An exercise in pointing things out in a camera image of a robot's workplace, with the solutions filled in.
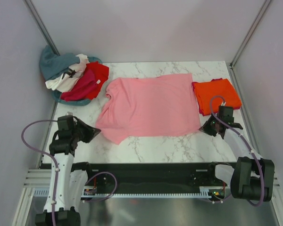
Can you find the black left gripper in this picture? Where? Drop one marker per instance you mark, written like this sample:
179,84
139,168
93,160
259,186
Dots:
91,132

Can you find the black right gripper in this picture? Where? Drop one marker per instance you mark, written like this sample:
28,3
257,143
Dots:
205,128

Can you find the pink t-shirt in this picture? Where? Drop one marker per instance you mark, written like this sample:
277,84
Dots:
149,107

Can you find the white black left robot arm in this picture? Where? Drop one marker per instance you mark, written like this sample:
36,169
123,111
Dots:
66,183

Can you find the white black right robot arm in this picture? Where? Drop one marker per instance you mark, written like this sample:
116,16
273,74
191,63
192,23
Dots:
252,177

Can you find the folded orange t-shirt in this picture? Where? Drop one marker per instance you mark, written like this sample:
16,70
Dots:
217,94

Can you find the crimson t-shirt in pile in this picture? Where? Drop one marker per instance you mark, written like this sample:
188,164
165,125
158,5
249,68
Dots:
86,84

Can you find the white t-shirt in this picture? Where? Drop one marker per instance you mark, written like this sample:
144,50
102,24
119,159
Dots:
66,81

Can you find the red t-shirt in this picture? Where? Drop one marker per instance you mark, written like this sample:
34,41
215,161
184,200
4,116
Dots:
101,75

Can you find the teal blue t-shirt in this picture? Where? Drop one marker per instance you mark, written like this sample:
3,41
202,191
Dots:
52,65

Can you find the right aluminium table rail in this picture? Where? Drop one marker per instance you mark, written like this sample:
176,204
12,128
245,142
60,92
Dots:
244,112

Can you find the aluminium table rail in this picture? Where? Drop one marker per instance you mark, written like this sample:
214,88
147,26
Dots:
46,135
244,112

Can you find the left aluminium table rail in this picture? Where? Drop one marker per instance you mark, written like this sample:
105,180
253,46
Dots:
46,135

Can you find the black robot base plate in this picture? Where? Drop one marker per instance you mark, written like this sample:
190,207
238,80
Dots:
151,177

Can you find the white slotted cable duct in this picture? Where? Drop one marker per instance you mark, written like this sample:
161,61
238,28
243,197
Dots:
201,193

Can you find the left aluminium frame post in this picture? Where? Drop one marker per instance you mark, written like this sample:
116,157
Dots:
42,27

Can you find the aluminium frame post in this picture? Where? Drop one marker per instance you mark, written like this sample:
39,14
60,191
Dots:
255,24
42,27

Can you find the right aluminium frame post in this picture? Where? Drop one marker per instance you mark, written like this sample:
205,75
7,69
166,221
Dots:
255,24

